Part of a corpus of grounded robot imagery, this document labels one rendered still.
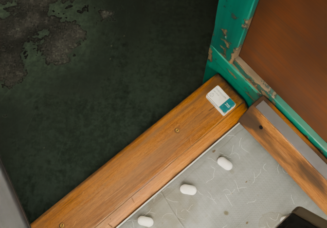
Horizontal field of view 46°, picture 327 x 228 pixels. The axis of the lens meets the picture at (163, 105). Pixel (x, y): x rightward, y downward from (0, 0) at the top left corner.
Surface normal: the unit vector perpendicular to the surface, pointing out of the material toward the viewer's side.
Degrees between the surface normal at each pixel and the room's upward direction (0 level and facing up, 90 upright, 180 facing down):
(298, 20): 90
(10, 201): 39
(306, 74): 90
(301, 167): 67
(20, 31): 0
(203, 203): 0
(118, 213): 45
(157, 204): 0
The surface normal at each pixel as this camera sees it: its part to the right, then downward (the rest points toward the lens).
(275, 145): -0.71, 0.45
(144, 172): -0.02, -0.32
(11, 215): 0.55, 0.02
